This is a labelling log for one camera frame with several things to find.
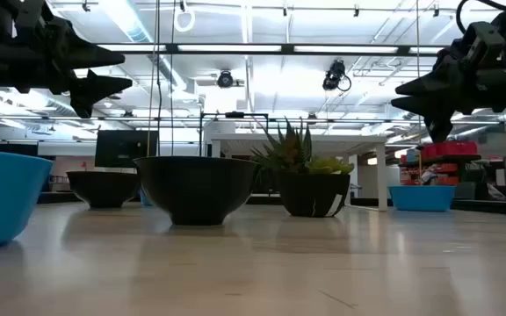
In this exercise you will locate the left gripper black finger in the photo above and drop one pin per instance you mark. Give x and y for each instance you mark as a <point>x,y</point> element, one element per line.
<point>90,55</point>
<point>95,88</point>

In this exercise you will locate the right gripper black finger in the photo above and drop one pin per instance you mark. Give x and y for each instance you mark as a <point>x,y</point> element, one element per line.
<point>428,107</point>
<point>433,85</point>

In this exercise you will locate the shelf with red bins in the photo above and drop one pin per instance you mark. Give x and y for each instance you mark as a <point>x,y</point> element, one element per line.
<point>450,148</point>

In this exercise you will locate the black background monitor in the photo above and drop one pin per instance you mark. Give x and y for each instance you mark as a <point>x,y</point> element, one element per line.
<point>121,147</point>

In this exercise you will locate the white perforated metal shelf riser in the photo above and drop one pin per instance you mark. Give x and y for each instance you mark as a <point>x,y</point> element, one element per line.
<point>345,139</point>

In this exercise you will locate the succulent plant in black pot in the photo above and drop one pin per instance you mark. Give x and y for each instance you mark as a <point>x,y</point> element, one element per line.
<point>314,195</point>

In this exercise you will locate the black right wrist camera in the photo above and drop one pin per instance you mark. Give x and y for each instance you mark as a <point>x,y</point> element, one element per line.
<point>483,46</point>

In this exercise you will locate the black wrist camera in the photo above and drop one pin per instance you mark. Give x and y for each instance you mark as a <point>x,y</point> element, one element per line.
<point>483,46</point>
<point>31,15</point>

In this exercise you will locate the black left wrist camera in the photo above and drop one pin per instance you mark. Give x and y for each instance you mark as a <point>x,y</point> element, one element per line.
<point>31,15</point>

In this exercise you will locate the round black ceiling camera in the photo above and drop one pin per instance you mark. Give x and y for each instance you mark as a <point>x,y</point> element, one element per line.
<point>225,79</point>

